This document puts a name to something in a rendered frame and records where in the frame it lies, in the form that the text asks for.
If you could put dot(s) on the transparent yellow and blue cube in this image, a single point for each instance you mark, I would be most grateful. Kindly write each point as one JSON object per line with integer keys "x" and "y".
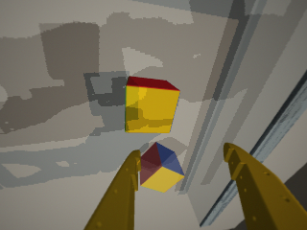
{"x": 160, "y": 169}

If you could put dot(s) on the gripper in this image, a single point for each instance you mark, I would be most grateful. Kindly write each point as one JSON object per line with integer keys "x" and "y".
{"x": 266, "y": 202}

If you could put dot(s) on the multicoloured cube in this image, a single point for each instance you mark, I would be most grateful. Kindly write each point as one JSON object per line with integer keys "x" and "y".
{"x": 150, "y": 105}

